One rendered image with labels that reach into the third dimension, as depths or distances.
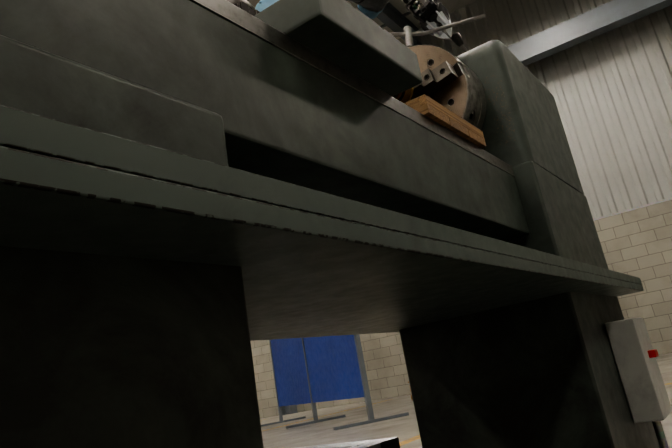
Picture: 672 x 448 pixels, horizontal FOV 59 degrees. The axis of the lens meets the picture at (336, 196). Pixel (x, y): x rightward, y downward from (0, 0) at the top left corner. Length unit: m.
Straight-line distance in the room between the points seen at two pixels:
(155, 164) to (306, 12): 0.49
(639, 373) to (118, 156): 1.60
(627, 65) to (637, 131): 1.25
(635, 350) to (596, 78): 10.67
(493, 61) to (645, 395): 0.96
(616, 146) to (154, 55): 11.40
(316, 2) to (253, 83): 0.16
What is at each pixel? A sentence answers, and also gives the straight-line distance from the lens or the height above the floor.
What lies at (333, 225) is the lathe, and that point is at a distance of 0.52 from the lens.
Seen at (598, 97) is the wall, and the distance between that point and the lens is 12.18.
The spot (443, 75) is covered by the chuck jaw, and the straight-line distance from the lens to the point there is 1.56.
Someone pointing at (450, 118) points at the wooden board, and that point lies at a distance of 1.27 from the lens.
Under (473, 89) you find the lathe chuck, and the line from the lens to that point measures 1.60.
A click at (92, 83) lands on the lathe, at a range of 0.53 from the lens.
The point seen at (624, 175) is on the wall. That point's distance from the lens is 11.74.
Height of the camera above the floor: 0.40
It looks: 17 degrees up
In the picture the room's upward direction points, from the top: 10 degrees counter-clockwise
